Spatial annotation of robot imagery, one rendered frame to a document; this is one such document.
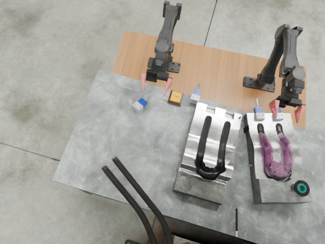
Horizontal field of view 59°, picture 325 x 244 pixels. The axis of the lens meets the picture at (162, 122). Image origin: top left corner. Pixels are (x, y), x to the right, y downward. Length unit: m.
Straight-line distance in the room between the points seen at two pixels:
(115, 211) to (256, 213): 1.14
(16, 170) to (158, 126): 1.37
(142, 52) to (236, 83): 0.61
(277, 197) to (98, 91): 1.14
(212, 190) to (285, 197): 0.36
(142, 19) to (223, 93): 1.51
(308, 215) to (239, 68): 0.93
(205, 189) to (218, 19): 2.02
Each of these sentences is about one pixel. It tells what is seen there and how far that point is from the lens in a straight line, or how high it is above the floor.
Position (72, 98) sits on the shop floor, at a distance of 2.66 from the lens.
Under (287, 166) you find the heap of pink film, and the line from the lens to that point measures 1.67.
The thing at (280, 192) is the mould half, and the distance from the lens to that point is 1.61.
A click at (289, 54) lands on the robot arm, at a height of 1.23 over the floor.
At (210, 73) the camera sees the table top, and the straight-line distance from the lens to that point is 1.84.
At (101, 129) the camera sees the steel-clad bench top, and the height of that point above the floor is 0.80.
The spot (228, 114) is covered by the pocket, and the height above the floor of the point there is 0.86.
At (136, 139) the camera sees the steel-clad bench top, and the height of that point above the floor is 0.80.
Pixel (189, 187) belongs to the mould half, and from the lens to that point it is 1.53.
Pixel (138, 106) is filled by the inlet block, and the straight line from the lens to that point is 1.63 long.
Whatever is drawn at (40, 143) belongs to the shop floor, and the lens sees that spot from 2.59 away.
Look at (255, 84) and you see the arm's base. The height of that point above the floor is 0.82.
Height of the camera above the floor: 2.36
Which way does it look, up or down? 70 degrees down
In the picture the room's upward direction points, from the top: 10 degrees clockwise
